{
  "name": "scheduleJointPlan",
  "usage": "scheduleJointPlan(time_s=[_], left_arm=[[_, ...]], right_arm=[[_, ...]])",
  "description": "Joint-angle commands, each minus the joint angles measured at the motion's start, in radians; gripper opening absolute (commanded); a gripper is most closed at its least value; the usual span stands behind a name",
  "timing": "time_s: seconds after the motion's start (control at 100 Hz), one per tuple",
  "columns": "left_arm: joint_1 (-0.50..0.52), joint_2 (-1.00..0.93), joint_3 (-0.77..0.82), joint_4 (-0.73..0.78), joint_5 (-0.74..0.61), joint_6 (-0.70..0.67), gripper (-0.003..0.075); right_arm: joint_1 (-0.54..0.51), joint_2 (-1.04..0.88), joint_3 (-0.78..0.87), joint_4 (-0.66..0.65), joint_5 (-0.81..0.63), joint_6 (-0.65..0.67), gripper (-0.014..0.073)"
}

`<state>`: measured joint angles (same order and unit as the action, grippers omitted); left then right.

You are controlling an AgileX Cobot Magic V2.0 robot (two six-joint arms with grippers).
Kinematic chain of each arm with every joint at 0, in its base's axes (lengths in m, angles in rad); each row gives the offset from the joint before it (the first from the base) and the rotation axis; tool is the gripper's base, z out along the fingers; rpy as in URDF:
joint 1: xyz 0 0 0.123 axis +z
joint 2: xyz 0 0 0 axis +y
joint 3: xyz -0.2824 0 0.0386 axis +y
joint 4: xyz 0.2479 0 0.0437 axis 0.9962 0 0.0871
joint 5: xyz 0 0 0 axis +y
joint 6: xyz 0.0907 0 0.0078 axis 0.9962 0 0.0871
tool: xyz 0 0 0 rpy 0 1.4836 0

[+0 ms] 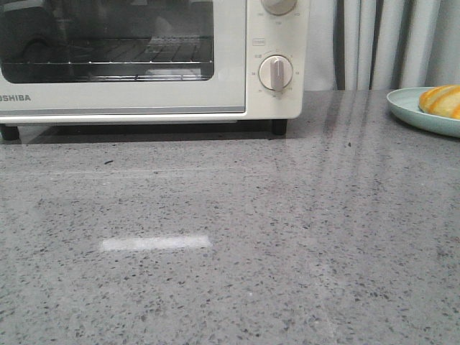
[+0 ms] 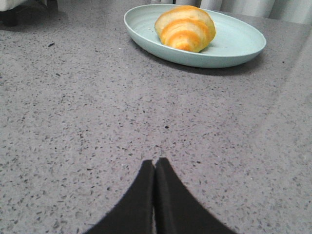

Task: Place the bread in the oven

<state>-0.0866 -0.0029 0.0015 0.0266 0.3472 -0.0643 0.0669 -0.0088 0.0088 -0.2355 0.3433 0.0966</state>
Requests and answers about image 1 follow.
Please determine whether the white Toshiba toaster oven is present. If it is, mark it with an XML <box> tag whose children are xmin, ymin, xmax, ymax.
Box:
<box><xmin>1</xmin><ymin>1</ymin><xmax>310</xmax><ymax>129</ymax></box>

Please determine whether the golden striped bread roll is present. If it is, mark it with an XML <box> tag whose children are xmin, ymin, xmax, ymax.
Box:
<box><xmin>418</xmin><ymin>85</ymin><xmax>459</xmax><ymax>119</ymax></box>

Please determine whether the glass oven door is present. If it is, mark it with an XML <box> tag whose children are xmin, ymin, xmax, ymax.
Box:
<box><xmin>1</xmin><ymin>1</ymin><xmax>247</xmax><ymax>120</ymax></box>

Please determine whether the lower beige timer knob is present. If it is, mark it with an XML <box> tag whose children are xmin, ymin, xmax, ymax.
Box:
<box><xmin>258</xmin><ymin>55</ymin><xmax>293</xmax><ymax>92</ymax></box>

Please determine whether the black oven foot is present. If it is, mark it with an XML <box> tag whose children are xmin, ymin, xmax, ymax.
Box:
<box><xmin>0</xmin><ymin>124</ymin><xmax>20</xmax><ymax>141</ymax></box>
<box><xmin>271</xmin><ymin>119</ymin><xmax>288</xmax><ymax>136</ymax></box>

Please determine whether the grey white curtain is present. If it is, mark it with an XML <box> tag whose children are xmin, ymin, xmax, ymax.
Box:
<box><xmin>304</xmin><ymin>1</ymin><xmax>459</xmax><ymax>91</ymax></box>

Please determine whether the black oven foot right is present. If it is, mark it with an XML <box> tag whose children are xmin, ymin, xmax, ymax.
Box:
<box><xmin>271</xmin><ymin>119</ymin><xmax>288</xmax><ymax>136</ymax></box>

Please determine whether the metal wire oven rack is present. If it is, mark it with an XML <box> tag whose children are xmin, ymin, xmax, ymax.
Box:
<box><xmin>1</xmin><ymin>37</ymin><xmax>215</xmax><ymax>83</ymax></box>

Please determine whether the black oven foot left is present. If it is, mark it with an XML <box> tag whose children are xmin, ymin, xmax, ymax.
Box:
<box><xmin>0</xmin><ymin>124</ymin><xmax>20</xmax><ymax>141</ymax></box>

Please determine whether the upper beige oven knob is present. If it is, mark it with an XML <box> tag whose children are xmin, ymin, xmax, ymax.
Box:
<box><xmin>261</xmin><ymin>0</ymin><xmax>298</xmax><ymax>16</ymax></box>

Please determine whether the light green plate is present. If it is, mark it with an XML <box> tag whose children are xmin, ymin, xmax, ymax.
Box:
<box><xmin>387</xmin><ymin>87</ymin><xmax>459</xmax><ymax>139</ymax></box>

